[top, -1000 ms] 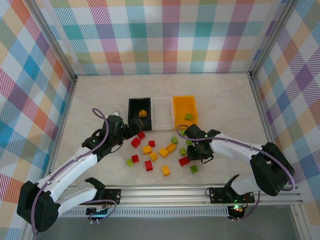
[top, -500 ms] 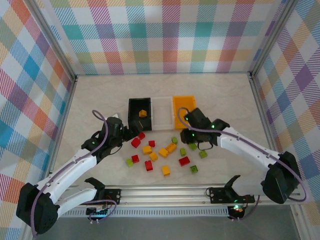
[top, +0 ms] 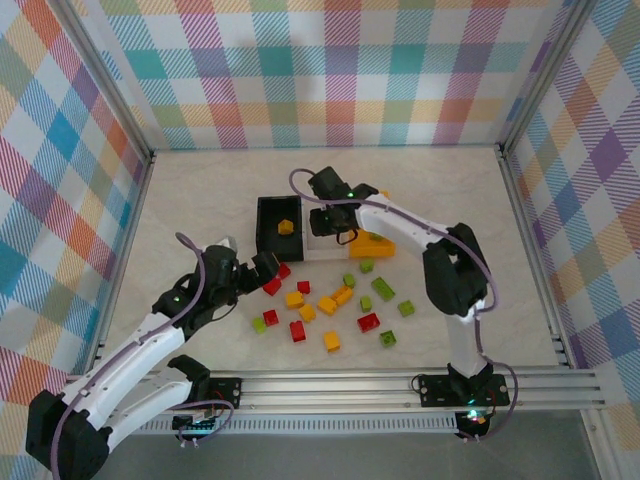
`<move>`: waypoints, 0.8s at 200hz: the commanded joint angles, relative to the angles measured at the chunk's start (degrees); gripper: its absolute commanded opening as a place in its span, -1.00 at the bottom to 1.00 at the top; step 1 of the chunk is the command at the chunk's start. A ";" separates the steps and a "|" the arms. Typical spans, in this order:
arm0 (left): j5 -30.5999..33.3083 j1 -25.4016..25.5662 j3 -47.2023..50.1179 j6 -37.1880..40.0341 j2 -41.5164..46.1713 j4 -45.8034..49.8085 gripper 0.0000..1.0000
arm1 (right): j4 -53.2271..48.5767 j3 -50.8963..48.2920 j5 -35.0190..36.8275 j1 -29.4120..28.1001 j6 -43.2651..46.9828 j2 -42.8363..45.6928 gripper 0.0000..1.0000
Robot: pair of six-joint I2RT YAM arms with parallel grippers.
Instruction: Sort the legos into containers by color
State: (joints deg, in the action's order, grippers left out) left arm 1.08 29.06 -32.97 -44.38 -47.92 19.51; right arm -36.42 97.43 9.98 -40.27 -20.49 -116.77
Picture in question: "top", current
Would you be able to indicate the orange-yellow lego brick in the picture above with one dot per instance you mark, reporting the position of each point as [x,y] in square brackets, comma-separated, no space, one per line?
[344,296]

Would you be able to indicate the large red lego brick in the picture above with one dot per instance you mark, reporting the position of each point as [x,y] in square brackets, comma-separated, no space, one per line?
[368,323]

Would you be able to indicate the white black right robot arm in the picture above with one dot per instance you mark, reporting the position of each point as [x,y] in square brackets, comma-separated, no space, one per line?
[400,225]

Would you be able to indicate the black plastic container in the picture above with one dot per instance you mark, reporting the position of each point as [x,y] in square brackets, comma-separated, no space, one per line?
[267,240]

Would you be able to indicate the white plastic container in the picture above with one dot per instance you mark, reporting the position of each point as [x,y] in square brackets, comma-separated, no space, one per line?
[325,255]

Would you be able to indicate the dark yellow lego brick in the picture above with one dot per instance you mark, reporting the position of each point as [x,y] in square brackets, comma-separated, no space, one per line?
[285,227]

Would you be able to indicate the orange plastic container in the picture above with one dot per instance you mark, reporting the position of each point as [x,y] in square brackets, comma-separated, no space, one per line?
[370,250]

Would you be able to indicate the aluminium side rail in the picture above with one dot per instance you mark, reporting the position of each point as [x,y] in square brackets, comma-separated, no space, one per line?
[534,250]
[126,250]

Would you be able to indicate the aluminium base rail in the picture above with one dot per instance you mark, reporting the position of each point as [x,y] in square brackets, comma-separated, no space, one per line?
[325,387]

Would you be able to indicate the aluminium frame post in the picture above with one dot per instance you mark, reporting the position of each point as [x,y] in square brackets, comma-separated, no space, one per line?
[544,75]
[107,75]

